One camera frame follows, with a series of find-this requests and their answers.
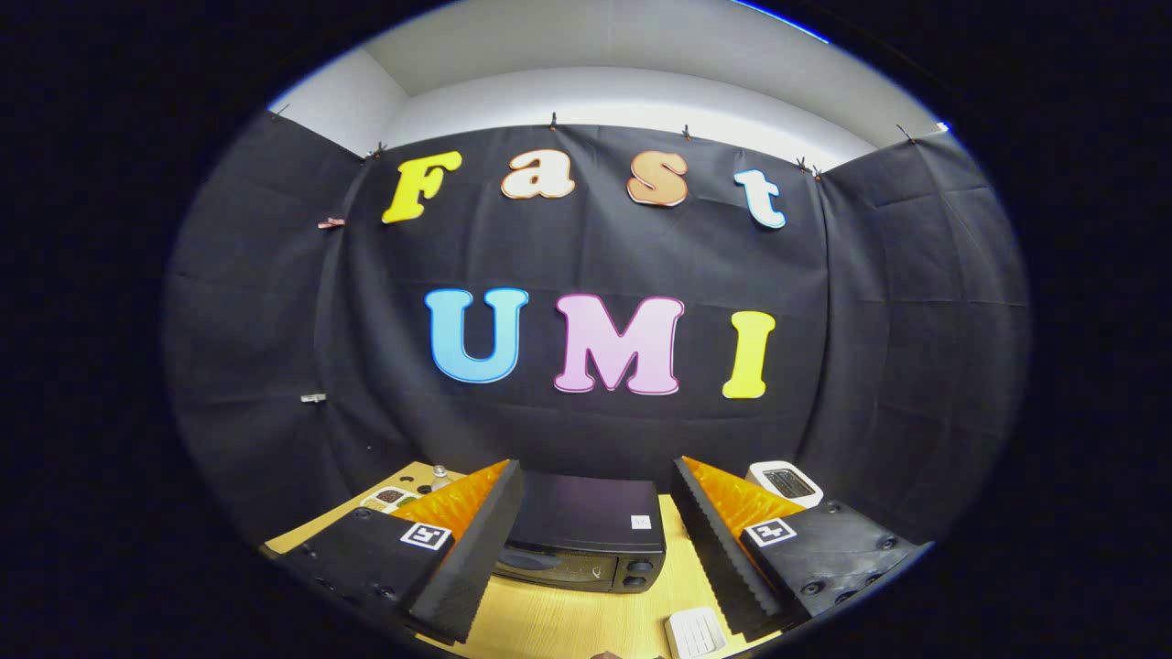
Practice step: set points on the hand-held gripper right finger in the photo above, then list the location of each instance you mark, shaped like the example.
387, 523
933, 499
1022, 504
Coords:
723, 563

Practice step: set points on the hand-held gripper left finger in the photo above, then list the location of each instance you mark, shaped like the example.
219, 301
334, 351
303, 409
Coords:
472, 563

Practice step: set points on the black toaster oven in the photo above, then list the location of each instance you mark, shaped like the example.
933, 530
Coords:
586, 513

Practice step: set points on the white bread toaster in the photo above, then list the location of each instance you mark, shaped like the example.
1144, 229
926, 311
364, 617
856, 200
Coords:
786, 482

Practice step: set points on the white rectangular plate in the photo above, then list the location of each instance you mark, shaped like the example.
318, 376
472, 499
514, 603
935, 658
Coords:
696, 633

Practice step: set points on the clear water bottle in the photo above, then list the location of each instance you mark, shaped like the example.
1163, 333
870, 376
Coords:
439, 476

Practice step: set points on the divided spice dish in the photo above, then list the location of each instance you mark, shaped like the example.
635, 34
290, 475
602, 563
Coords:
389, 499

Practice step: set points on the black backdrop cloth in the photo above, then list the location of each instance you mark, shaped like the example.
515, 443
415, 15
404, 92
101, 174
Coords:
586, 256

